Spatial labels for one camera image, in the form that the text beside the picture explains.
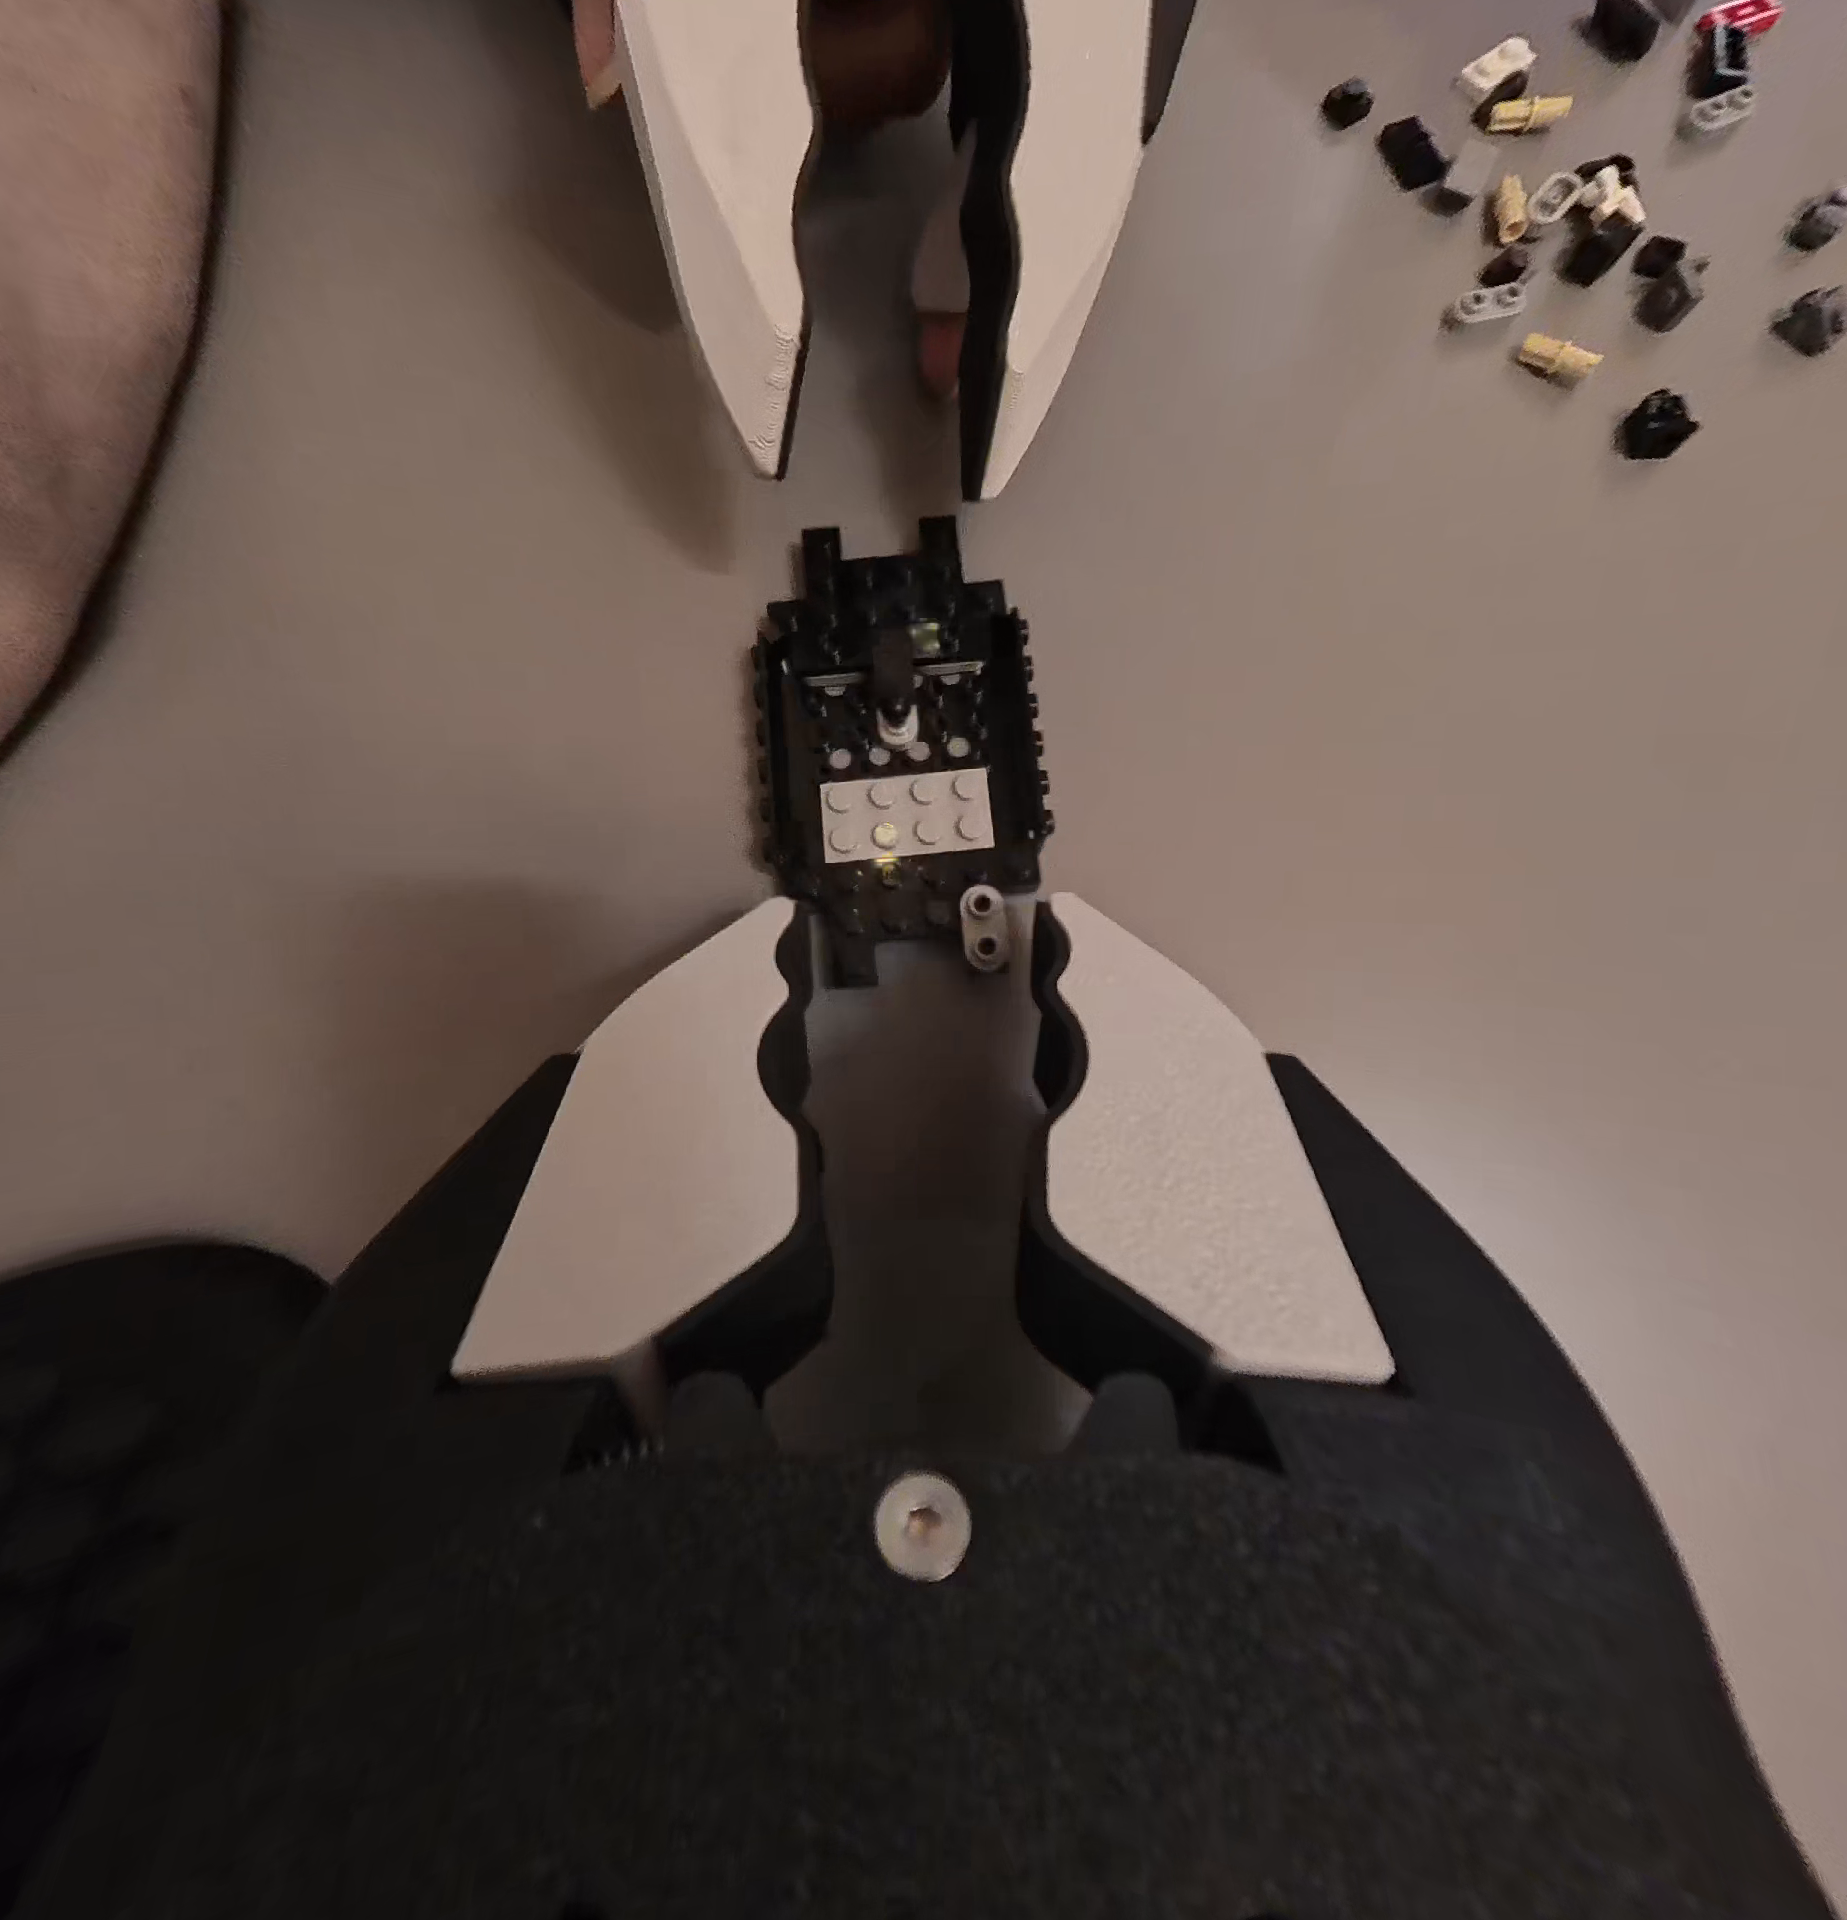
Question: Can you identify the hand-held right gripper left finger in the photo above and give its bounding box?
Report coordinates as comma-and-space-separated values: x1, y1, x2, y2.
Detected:
451, 898, 835, 1382

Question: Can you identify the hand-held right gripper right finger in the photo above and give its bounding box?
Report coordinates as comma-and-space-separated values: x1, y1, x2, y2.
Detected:
1014, 892, 1397, 1389

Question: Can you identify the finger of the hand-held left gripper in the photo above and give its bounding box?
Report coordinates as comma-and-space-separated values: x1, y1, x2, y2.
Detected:
957, 0, 1161, 504
606, 0, 823, 485

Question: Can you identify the black toy brick car chassis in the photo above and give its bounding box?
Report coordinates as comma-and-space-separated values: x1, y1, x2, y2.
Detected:
744, 516, 1071, 994

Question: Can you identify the grey desk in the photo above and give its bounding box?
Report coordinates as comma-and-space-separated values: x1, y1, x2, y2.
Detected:
0, 0, 1847, 1920

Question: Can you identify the person's left hand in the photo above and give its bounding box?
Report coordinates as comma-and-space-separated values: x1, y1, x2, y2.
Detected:
803, 0, 969, 402

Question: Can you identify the pile of loose toy bricks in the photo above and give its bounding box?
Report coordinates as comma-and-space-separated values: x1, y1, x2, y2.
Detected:
1317, 0, 1847, 464

